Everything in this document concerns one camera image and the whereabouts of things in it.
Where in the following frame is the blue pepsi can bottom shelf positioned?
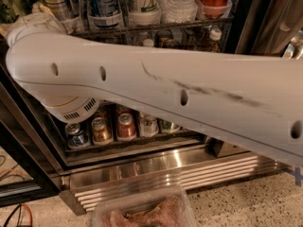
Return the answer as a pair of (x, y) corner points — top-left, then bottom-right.
(64, 123), (90, 148)

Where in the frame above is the red can bottom shelf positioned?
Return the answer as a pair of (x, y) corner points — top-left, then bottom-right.
(117, 113), (136, 141)

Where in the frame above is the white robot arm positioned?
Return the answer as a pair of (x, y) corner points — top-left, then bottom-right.
(6, 12), (303, 166)

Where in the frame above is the top wire shelf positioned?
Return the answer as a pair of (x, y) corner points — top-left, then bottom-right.
(72, 17), (233, 39)

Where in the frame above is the small water bottle bottom shelf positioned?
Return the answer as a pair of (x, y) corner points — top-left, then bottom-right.
(139, 113), (159, 137)

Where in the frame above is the white arizona can top shelf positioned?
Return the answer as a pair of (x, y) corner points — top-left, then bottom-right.
(128, 0), (160, 26)

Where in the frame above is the tea bottle right middle shelf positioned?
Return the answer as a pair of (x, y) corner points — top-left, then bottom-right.
(203, 28), (222, 53)

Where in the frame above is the steel fridge vent grille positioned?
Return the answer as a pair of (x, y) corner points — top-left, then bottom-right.
(60, 144), (288, 215)

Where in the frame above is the clear bottle top shelf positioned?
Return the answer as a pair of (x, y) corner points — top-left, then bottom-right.
(158, 0), (198, 24)

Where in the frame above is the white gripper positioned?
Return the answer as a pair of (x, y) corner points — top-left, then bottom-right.
(5, 2), (66, 46)

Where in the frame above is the blue white can top shelf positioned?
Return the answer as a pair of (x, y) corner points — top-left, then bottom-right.
(88, 0), (122, 30)

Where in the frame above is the green can bottom shelf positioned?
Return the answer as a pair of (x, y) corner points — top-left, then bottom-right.
(160, 120), (180, 133)

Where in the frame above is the orange cable on floor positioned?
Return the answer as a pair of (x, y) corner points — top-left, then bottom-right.
(2, 202), (34, 227)

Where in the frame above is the gold can bottom shelf left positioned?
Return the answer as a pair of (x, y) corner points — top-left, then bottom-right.
(91, 117), (113, 145)

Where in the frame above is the clear plastic bin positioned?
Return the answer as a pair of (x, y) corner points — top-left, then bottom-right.
(92, 185), (198, 227)

